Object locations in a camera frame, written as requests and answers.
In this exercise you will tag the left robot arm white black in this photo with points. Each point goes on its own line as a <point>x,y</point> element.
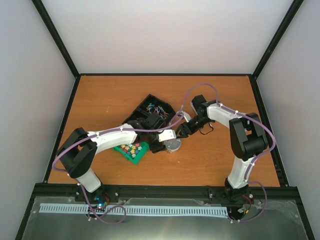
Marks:
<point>77,153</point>

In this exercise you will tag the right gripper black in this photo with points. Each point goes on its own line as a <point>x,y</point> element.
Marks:
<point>181,128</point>

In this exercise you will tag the black frame rail front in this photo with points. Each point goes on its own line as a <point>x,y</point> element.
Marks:
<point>210,194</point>

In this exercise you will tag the green plastic bin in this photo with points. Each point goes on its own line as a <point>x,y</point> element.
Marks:
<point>133,152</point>

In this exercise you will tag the metal jar lid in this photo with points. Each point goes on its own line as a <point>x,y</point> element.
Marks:
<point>173,144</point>

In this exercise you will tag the clear plastic jar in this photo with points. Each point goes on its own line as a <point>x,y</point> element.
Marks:
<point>172,151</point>

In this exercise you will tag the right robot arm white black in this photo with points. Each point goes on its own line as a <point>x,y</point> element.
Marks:
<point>247,139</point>

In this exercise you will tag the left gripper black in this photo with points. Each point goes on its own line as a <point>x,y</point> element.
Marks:
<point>156,148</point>

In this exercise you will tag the black lollipop bin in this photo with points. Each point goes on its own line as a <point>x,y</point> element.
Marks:
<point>152,104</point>

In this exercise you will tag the black popsicle candy bin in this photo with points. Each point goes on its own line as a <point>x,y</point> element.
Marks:
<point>152,122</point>

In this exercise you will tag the metal scoop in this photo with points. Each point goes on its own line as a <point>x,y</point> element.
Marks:
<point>194,107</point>

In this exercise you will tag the light blue cable duct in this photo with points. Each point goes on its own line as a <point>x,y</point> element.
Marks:
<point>137,210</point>

